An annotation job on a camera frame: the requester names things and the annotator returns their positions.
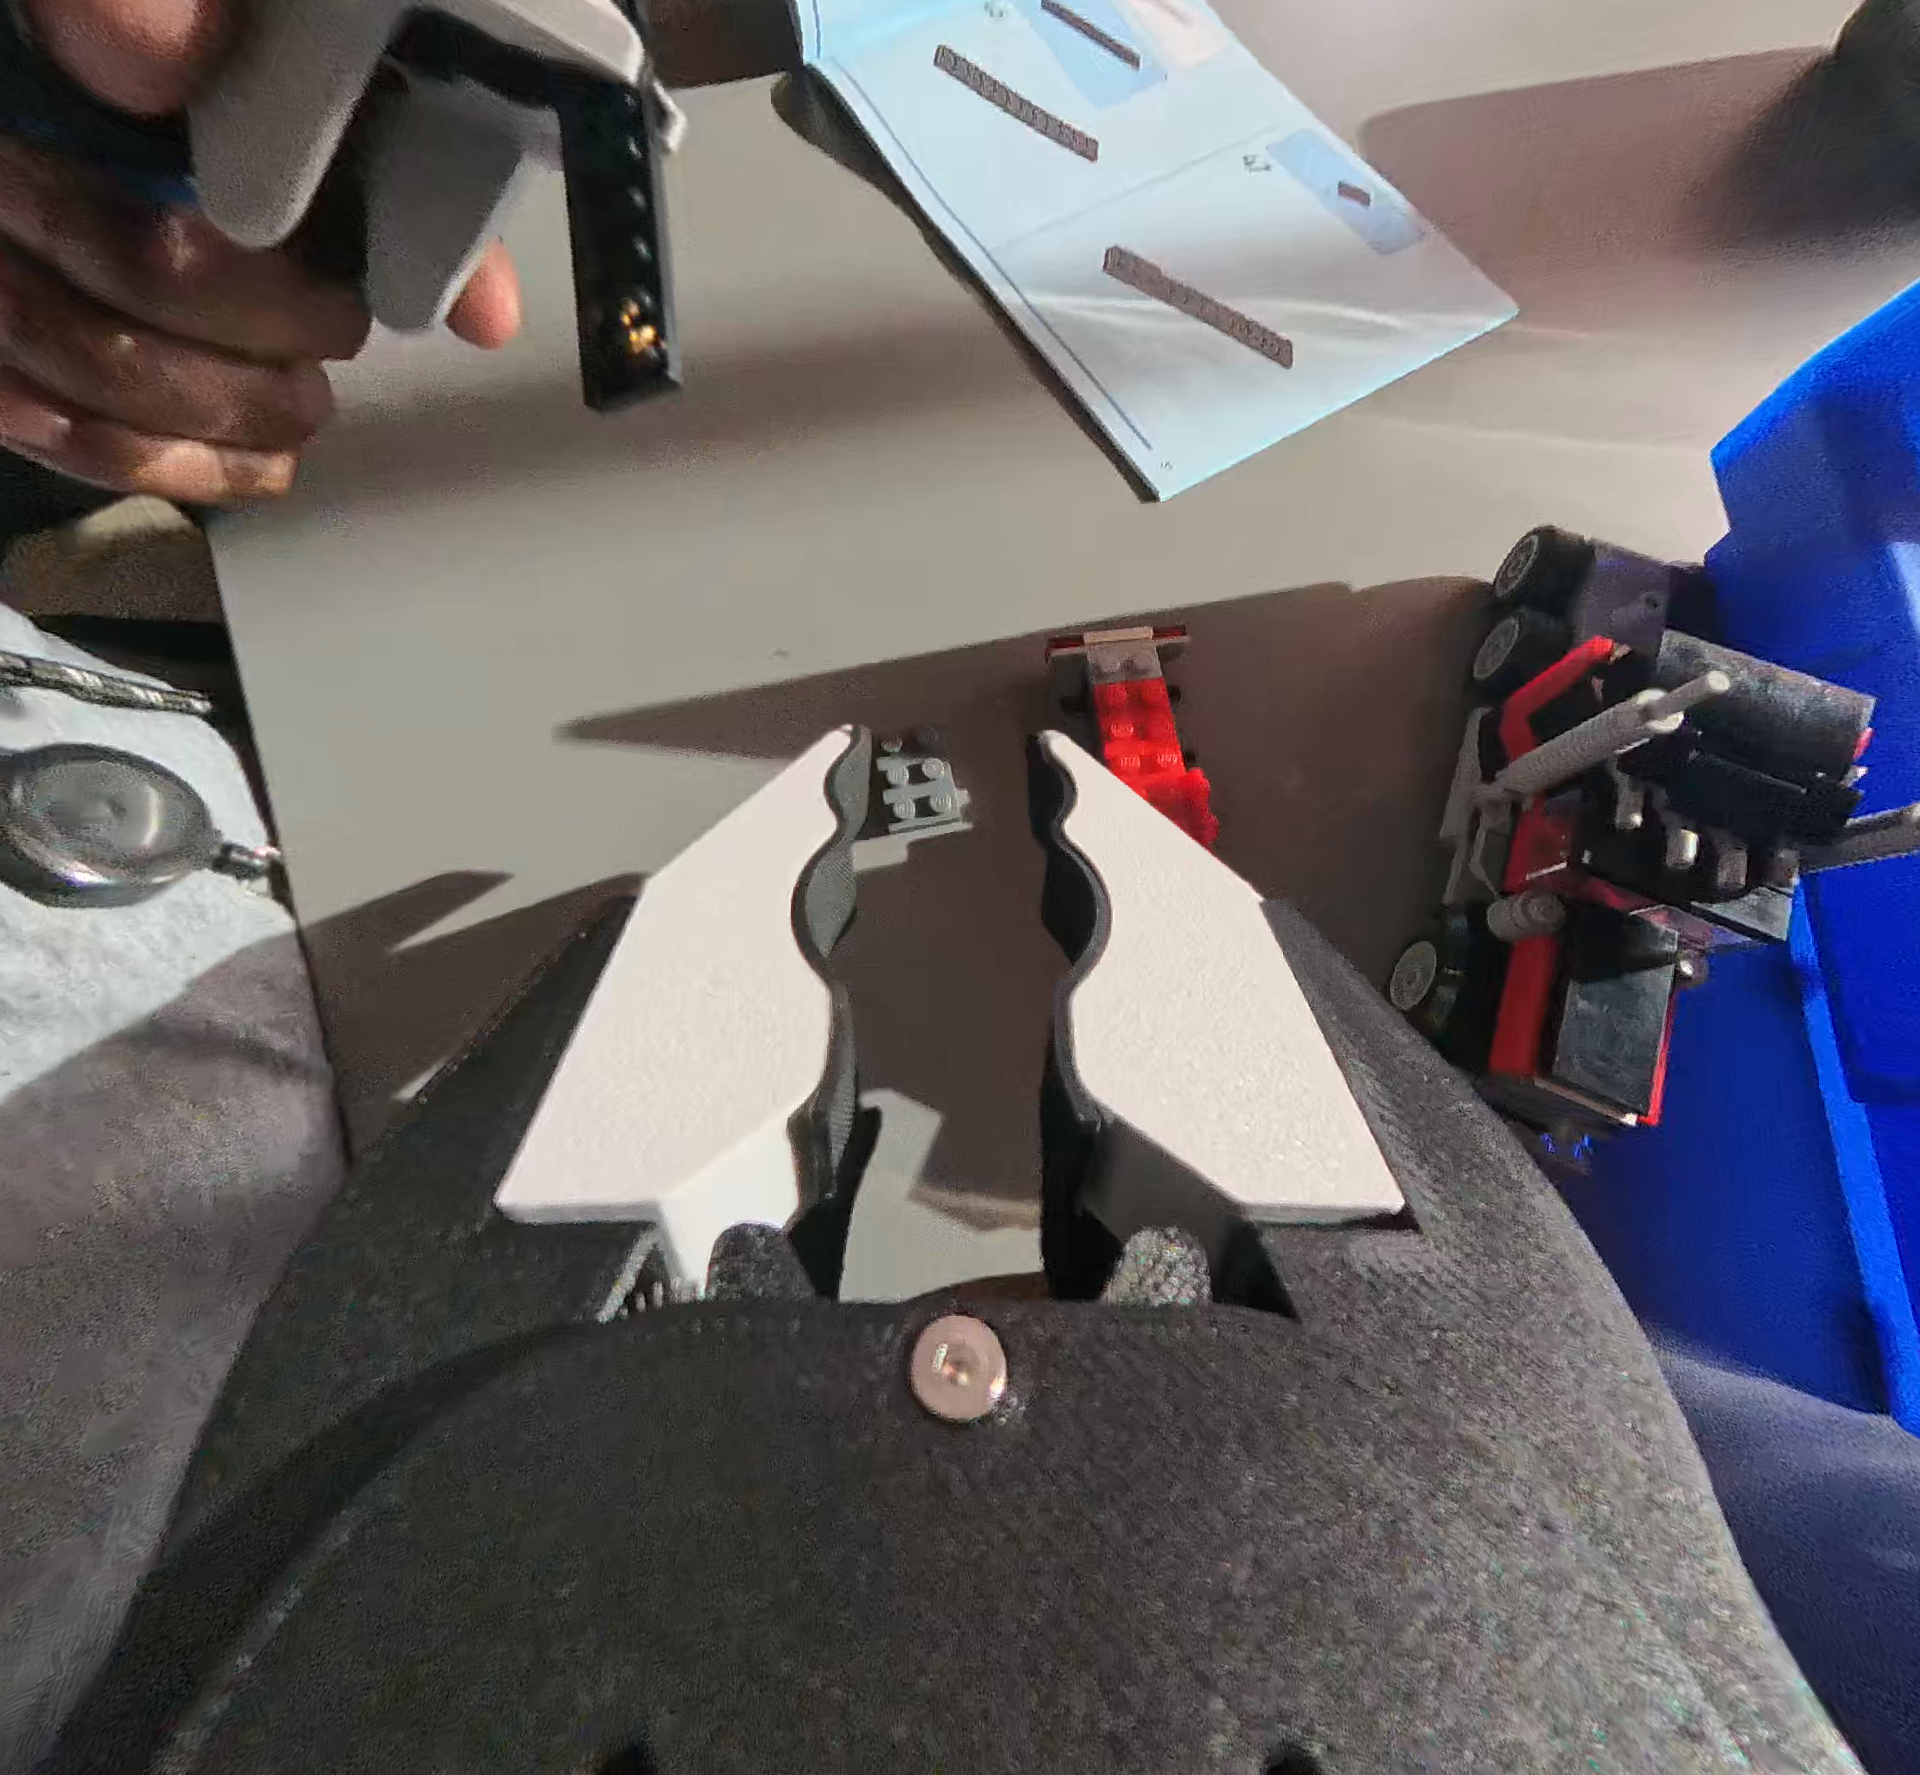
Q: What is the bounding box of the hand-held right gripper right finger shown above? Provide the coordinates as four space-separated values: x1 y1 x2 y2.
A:
1034 730 1413 1310

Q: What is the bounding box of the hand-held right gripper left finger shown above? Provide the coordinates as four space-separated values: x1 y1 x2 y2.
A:
493 722 884 1300

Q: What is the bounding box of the small red brick assembly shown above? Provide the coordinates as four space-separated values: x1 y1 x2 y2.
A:
1045 624 1224 854

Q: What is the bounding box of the small dark grey brick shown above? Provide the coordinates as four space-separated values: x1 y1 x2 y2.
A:
877 738 979 844

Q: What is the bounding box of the long black brick plate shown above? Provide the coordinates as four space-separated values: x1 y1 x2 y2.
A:
536 0 690 416

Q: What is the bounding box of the light blue instruction booklet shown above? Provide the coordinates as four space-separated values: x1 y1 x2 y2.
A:
637 0 1520 506

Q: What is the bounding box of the blue plastic bin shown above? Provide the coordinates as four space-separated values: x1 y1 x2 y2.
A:
1561 283 1920 1440

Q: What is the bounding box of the grey desk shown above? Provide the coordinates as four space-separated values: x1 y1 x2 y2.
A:
203 0 1920 1298

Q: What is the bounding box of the person's left hand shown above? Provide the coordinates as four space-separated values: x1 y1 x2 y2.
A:
0 0 528 510

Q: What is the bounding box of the red and black toy truck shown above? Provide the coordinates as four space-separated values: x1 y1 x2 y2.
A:
1387 526 1920 1136

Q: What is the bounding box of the person's grey sweatshirt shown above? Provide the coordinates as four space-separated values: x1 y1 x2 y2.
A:
0 516 362 1775

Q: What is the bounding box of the black cube device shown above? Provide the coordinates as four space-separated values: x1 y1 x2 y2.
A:
1724 0 1920 263

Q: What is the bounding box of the black patterned strap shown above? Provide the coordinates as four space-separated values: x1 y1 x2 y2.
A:
0 650 213 722

